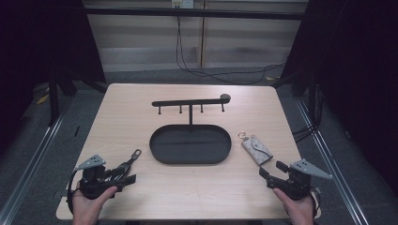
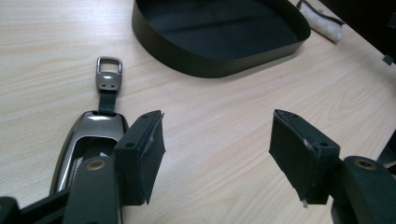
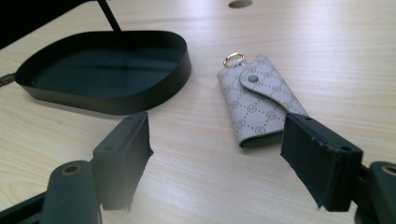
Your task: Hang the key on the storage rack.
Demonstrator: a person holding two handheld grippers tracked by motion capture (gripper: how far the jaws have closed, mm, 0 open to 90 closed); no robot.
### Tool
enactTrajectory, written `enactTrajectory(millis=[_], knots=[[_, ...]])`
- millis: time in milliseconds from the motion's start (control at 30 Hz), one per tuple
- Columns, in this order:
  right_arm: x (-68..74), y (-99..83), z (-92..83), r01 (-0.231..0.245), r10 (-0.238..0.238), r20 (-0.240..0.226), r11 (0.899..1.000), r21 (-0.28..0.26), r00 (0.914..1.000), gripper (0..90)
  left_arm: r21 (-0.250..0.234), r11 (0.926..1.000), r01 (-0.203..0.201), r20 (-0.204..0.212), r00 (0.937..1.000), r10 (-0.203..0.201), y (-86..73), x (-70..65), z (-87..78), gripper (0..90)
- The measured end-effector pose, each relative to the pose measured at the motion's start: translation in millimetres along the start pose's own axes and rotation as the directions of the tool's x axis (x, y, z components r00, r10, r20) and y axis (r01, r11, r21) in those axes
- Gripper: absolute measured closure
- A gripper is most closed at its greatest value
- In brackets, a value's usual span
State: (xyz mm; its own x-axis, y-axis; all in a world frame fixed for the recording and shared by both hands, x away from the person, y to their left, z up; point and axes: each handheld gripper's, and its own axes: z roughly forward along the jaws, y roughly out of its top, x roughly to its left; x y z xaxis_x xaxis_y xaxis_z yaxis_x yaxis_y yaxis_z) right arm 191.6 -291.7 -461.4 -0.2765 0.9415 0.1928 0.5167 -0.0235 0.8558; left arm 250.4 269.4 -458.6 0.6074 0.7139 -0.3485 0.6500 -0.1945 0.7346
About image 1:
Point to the black key rack with tray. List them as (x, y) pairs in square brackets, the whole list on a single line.
[(191, 145)]

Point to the dark curtain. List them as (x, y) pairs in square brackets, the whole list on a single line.
[(353, 78), (40, 47)]

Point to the metal floor rail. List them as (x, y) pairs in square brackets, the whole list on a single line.
[(331, 150), (31, 170)]

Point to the black stand leg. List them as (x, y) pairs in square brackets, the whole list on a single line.
[(53, 100)]

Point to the black horizontal bar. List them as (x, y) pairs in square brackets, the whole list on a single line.
[(194, 13)]

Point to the person's left hand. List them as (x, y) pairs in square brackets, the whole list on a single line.
[(87, 207)]

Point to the person's right hand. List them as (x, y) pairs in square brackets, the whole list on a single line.
[(297, 209)]

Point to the grey patterned key case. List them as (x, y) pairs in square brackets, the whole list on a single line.
[(258, 150)]

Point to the yellow scrap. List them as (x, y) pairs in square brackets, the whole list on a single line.
[(42, 99)]

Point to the white wall socket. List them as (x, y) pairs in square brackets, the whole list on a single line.
[(182, 3)]

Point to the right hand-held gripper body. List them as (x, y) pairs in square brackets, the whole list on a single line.
[(297, 184)]

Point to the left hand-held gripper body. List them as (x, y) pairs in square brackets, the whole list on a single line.
[(94, 182)]

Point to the grey tape strip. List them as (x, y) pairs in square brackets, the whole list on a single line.
[(59, 193)]

